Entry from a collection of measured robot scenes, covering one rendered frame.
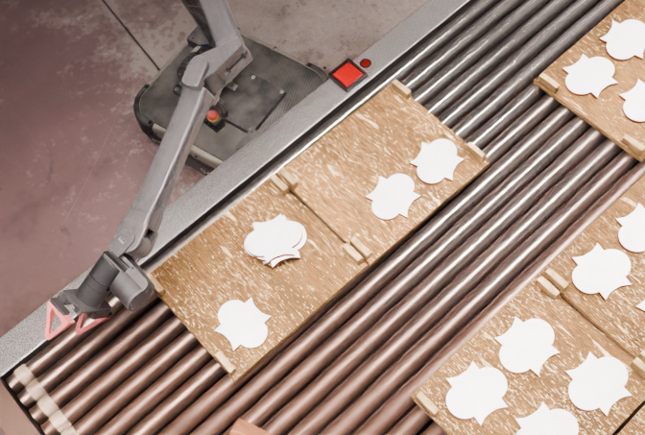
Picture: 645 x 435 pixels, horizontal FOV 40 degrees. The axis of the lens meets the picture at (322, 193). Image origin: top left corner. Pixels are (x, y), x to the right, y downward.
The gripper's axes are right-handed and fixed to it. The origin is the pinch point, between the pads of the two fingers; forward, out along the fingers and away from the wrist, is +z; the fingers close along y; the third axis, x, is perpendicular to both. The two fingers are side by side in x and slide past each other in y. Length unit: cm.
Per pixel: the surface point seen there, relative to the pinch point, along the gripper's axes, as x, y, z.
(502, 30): -8, 92, -106
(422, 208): -29, 59, -59
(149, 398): -15.6, 21.7, 8.8
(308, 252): -17, 46, -35
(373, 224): -24, 54, -49
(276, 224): -7, 43, -36
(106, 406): -9.7, 17.9, 15.7
